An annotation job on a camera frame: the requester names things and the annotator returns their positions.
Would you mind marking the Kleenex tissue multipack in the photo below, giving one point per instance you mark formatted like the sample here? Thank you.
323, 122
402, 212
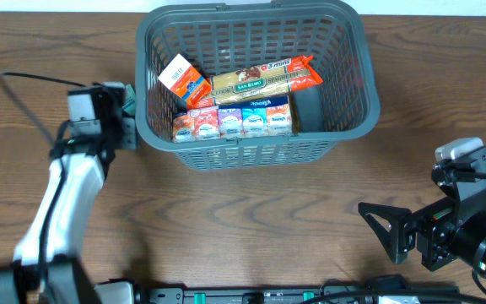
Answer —
271, 116

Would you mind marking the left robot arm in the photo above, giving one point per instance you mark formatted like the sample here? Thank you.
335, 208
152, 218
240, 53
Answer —
47, 259

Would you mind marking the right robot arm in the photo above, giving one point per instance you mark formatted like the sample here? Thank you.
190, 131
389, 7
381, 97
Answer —
451, 228

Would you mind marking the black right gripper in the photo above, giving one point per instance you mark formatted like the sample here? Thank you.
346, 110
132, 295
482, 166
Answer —
408, 233

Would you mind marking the orange San Remo spaghetti pack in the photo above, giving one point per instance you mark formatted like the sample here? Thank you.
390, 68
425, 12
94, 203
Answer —
262, 81

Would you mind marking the grey plastic shopping basket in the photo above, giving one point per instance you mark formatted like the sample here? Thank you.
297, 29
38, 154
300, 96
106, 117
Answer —
220, 38

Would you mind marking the orange and white carton box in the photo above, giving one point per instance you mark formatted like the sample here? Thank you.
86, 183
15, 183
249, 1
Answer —
182, 79

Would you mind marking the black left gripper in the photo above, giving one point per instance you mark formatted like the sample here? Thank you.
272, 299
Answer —
132, 126

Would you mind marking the teal wet wipes packet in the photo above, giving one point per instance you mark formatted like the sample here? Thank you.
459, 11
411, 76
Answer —
130, 102

